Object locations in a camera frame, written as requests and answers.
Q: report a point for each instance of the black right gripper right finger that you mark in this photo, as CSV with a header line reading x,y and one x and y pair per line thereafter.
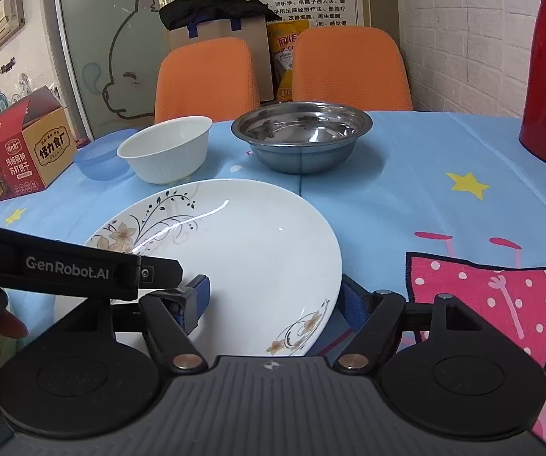
x,y
378,320

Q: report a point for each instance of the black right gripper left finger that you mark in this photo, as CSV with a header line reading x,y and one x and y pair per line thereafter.
x,y
165,318

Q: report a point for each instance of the white floral oval plate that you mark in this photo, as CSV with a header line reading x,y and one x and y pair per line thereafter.
x,y
273,261

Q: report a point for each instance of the blue translucent plastic bowl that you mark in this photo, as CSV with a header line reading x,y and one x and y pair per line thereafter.
x,y
99,160

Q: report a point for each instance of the white ribbed bowl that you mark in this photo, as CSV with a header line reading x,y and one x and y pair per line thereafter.
x,y
169,151

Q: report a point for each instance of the red cracker box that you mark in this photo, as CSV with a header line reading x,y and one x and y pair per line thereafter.
x,y
36,144

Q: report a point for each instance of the blue cartoon pig tablecloth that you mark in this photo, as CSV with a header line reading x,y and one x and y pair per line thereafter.
x,y
442,183

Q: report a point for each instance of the stainless steel bowl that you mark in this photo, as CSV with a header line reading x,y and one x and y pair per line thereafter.
x,y
302,138

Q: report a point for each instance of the left orange chair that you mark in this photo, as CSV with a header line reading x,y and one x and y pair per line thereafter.
x,y
213,78

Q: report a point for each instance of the orange chair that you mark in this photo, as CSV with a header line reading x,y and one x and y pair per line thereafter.
x,y
361,67
213,78

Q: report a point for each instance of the right orange chair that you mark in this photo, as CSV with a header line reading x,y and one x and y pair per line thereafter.
x,y
361,67

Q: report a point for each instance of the glass door with cartoon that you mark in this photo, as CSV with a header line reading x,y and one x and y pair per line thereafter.
x,y
114,49

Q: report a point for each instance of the brown cardboard box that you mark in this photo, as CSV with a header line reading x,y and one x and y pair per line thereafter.
x,y
252,30

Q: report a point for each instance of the yellow snack bag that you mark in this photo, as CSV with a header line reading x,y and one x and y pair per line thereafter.
x,y
282,36

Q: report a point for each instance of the black cloth on box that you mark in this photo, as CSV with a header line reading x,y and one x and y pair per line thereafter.
x,y
190,13

